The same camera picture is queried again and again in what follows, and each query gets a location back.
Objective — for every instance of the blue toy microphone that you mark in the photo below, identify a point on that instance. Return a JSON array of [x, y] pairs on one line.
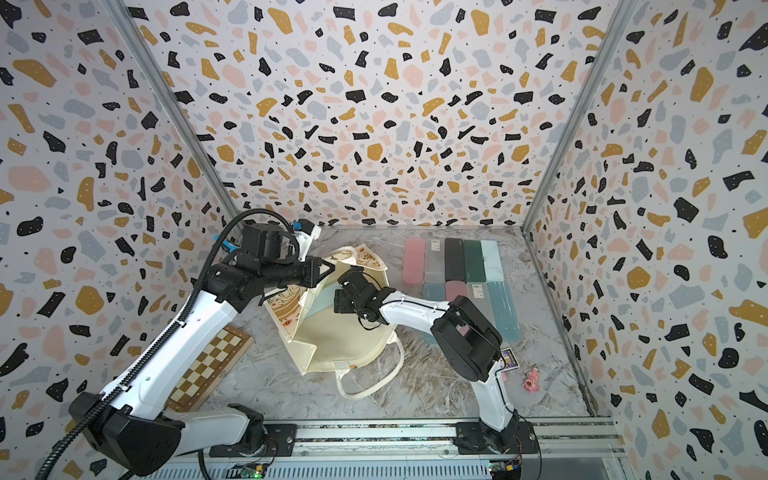
[[226, 245]]

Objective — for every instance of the small pink toy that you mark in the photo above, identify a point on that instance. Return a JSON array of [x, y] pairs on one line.
[[532, 381]]

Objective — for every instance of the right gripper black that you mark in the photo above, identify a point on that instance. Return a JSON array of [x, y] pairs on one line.
[[340, 299]]

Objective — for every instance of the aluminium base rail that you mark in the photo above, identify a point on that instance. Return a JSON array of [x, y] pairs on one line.
[[542, 448]]

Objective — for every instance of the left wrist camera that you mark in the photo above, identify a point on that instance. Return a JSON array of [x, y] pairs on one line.
[[273, 243]]

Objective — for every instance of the black pencil case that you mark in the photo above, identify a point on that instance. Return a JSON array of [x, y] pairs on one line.
[[454, 259]]

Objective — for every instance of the teal translucent pencil case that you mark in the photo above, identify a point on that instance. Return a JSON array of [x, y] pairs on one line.
[[504, 313]]

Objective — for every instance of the translucent grey pencil case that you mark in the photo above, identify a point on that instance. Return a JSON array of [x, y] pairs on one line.
[[434, 271]]

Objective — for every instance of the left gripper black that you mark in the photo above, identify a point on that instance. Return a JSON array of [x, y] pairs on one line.
[[314, 274]]

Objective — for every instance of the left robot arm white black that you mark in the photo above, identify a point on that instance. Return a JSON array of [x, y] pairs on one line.
[[128, 421]]

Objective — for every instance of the cream floral canvas bag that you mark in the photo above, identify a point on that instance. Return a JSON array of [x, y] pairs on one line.
[[331, 342]]

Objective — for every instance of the clear frosted pencil case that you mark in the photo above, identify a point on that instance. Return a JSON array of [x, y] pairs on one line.
[[479, 295]]

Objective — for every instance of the wooden chessboard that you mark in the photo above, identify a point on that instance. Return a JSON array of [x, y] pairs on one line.
[[209, 368]]

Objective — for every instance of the sage green pencil case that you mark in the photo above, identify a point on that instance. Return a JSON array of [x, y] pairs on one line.
[[323, 300]]

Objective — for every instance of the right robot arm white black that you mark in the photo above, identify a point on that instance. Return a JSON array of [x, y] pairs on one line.
[[470, 344]]

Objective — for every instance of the dark green book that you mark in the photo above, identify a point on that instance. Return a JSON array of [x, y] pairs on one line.
[[474, 261]]

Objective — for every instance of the playing card box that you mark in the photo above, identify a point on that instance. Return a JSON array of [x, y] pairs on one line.
[[510, 362]]

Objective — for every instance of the light mint pencil case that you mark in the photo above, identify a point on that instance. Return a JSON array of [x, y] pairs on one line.
[[492, 261]]

